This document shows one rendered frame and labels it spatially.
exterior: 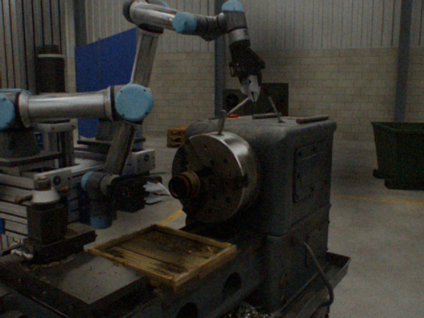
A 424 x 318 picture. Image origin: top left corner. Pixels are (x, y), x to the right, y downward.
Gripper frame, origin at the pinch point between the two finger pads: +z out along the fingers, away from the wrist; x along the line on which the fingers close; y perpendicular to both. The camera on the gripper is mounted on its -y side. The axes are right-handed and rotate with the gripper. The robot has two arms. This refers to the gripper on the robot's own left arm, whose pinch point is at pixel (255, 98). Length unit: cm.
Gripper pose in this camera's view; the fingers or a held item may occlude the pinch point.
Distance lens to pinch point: 149.1
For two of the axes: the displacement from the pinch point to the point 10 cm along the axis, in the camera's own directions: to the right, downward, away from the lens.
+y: -5.9, 1.3, -8.0
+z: 2.1, 9.8, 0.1
